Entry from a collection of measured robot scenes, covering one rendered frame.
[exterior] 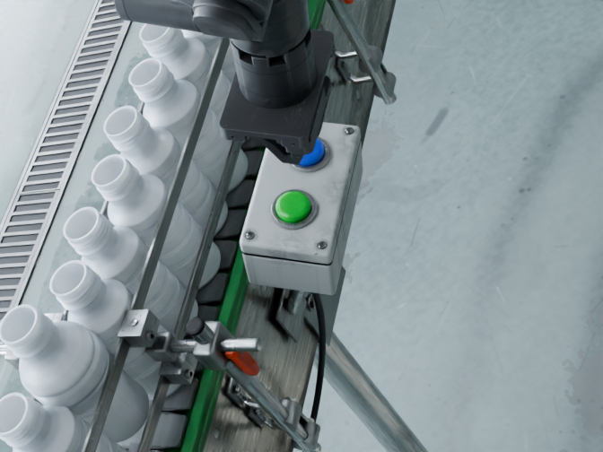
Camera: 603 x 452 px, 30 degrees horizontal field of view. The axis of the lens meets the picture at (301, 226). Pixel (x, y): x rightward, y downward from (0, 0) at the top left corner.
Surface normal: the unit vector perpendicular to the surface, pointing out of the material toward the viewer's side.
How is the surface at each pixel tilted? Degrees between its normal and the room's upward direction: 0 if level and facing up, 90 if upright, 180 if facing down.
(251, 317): 90
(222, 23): 111
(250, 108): 20
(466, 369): 0
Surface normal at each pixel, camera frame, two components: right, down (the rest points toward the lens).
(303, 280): -0.21, 0.82
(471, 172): -0.41, -0.56
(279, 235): -0.08, -0.55
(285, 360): 0.89, -0.07
